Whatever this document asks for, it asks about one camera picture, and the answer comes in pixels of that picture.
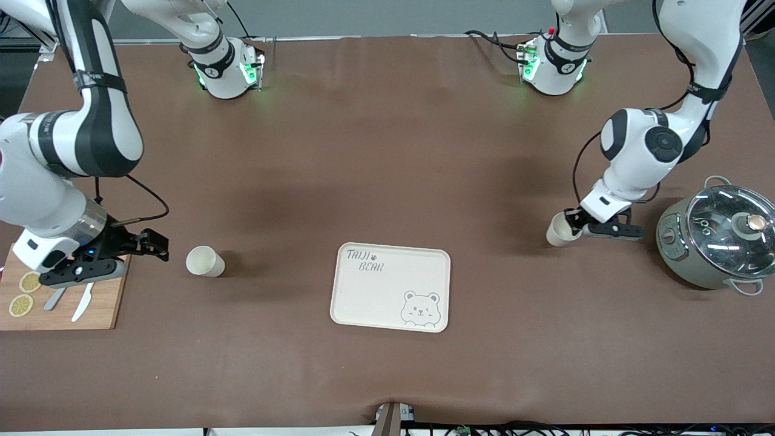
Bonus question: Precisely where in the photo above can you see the white paper cup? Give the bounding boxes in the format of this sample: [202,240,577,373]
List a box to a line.
[185,245,226,278]
[546,212,582,248]

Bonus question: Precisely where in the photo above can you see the cream bear print tray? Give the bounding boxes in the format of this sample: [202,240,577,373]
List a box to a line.
[329,242,452,334]

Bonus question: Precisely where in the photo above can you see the wooden cutting board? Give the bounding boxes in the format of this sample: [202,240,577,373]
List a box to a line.
[0,242,131,331]

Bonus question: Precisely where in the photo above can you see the white plastic knife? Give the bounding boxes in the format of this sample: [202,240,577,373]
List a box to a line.
[71,282,95,323]

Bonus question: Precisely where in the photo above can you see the grey-green electric pot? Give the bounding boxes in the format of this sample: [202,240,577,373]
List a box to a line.
[656,175,775,297]

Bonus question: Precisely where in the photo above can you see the glass pot lid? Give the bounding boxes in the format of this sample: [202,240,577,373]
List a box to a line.
[686,185,775,279]

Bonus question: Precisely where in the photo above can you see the brown table mat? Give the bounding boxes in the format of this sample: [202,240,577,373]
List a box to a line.
[0,33,775,432]

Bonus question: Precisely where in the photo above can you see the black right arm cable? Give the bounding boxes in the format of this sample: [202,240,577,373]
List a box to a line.
[91,174,171,228]

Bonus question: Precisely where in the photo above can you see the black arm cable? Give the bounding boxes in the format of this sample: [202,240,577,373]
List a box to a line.
[572,0,747,213]
[91,174,171,228]

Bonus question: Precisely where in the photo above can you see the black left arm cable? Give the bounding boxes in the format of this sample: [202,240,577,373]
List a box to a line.
[572,0,747,213]

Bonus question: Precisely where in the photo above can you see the black base cable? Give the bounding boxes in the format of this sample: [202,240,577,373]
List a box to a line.
[226,0,254,42]
[464,29,529,65]

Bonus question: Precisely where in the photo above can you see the aluminium frame profile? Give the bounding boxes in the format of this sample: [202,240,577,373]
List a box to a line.
[0,12,66,55]

